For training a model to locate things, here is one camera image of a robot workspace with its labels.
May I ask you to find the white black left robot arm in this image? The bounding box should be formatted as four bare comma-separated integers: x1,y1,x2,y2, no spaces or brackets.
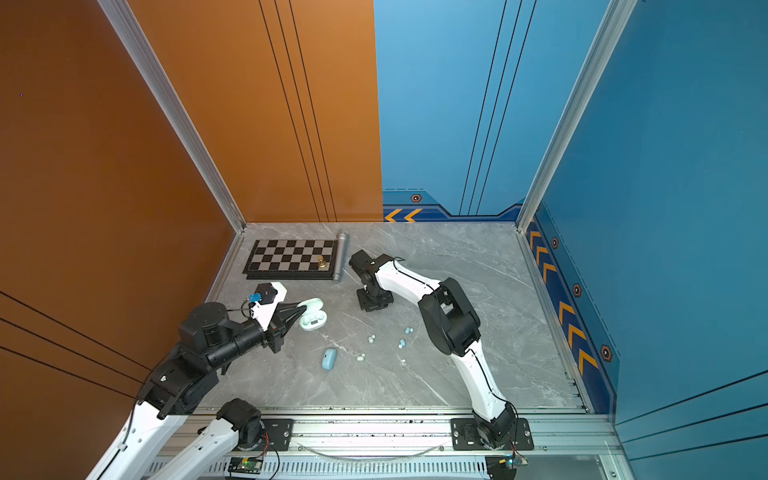
88,302,307,479

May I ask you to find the aluminium corner post left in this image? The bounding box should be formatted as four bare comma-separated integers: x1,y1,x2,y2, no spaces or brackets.
98,0,246,233

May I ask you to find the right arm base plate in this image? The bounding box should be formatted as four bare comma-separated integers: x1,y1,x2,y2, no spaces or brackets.
449,418,535,451

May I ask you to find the black white chessboard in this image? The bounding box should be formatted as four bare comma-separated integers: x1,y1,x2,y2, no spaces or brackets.
243,239,337,281

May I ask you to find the light blue charging case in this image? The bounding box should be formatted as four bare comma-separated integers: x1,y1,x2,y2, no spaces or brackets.
321,348,338,371

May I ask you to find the aluminium corner post right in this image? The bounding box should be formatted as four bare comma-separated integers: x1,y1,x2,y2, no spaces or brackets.
516,0,637,234

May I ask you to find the silver microphone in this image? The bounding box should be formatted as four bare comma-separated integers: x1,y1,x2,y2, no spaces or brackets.
332,231,349,283

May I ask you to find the mint green charging case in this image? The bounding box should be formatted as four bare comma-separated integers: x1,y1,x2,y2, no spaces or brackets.
299,298,328,331

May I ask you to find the aluminium corner post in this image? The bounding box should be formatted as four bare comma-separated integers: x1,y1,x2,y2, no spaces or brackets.
98,0,246,233
516,0,637,234

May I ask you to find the green circuit board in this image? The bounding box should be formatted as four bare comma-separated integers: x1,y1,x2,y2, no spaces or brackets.
499,455,528,470
227,457,264,476

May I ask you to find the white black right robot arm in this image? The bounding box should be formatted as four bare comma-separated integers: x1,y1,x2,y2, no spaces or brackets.
349,250,519,449

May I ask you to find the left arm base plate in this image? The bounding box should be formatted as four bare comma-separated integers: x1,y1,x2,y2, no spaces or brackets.
254,418,295,453

